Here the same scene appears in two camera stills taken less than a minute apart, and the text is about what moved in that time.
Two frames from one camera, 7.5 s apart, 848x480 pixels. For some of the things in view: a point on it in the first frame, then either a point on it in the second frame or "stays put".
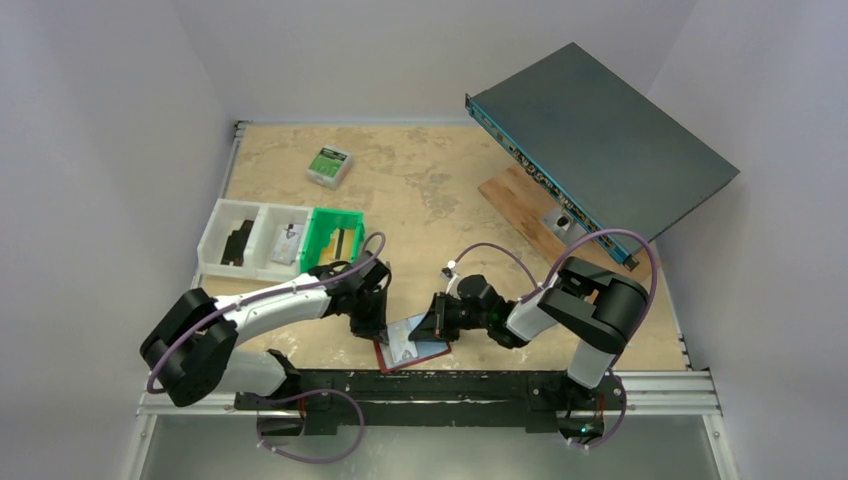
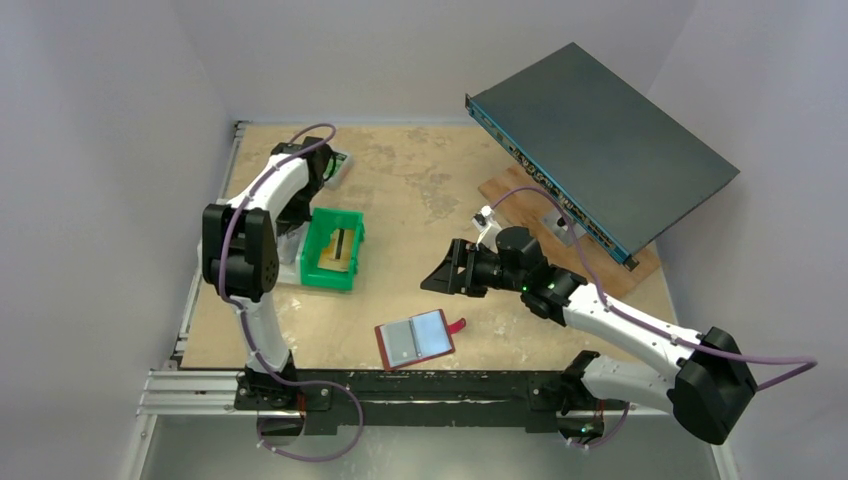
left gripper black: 369,323 → 318,162
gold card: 340,248 stays put
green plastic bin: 321,224 stays put
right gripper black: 439,317 → 469,268
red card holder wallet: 400,351 stays put
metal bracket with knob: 563,226 stays put
